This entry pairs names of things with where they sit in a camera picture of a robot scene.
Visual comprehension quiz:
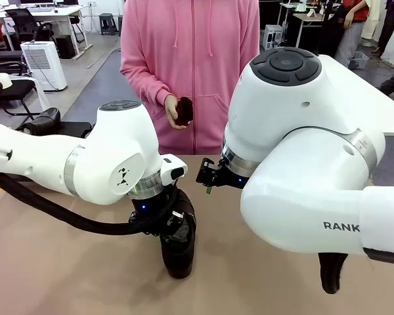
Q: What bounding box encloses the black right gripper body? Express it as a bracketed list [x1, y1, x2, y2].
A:
[213, 160, 251, 190]

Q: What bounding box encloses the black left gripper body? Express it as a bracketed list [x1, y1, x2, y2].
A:
[128, 186, 179, 237]

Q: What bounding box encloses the black leather shoe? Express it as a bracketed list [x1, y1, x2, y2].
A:
[15, 107, 62, 137]
[160, 189, 197, 280]

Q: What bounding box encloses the brown shoe brush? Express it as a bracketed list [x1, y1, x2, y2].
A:
[176, 96, 194, 127]

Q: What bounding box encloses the person's right forearm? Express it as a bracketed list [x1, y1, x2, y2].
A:
[120, 62, 175, 106]

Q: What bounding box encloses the person's right hand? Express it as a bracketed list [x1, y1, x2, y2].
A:
[164, 94, 191, 131]

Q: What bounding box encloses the person in pink hoodie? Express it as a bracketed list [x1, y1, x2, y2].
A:
[120, 0, 261, 155]

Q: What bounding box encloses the white computer case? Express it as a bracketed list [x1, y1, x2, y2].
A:
[263, 24, 285, 53]

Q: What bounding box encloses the white hanging cloth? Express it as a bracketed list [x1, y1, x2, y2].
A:
[28, 75, 52, 112]

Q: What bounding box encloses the large white table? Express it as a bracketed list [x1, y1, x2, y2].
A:
[315, 54, 394, 111]

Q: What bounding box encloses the grey plastic bin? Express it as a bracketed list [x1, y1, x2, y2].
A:
[347, 51, 370, 70]

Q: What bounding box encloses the grey plastic stool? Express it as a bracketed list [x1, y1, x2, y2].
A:
[99, 12, 118, 36]

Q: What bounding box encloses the white air purifier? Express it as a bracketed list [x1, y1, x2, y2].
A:
[20, 41, 68, 92]

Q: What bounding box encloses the black office chair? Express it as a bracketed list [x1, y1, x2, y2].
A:
[0, 78, 46, 118]
[0, 49, 31, 77]
[5, 9, 55, 43]

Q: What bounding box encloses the background work desk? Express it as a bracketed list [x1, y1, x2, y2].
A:
[278, 1, 338, 55]

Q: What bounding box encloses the black computer tower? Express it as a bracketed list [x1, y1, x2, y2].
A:
[55, 34, 76, 60]

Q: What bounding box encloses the person in orange top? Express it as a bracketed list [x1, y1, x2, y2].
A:
[334, 0, 371, 68]

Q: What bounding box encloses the white office desk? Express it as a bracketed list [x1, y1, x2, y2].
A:
[0, 5, 93, 60]

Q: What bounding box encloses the person in cream jacket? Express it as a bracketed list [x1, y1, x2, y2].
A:
[361, 0, 387, 47]

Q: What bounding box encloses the black sleeved left arm cable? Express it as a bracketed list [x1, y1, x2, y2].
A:
[0, 173, 178, 236]

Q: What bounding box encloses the black sleeved arm cable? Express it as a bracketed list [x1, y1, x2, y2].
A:
[0, 173, 178, 236]
[318, 247, 394, 295]

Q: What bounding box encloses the black sleeved right arm cable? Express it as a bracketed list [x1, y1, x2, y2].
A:
[318, 247, 394, 295]

